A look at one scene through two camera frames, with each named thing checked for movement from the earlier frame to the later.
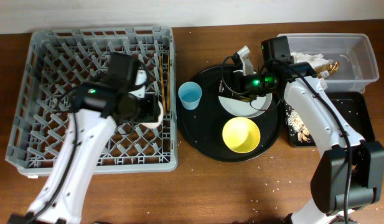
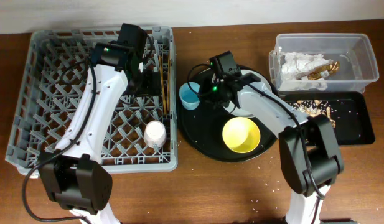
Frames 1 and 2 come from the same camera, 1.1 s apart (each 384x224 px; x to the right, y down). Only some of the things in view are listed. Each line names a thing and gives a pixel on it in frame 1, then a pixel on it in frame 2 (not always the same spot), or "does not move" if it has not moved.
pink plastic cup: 155,125 -> 155,132
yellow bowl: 241,135 does not move
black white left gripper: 148,107 -> 152,83
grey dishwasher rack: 58,61 does not move
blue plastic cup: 190,93 does not move
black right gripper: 239,75 -> 205,91
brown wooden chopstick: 162,84 does not move
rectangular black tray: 351,106 does not move
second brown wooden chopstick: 168,86 does not move
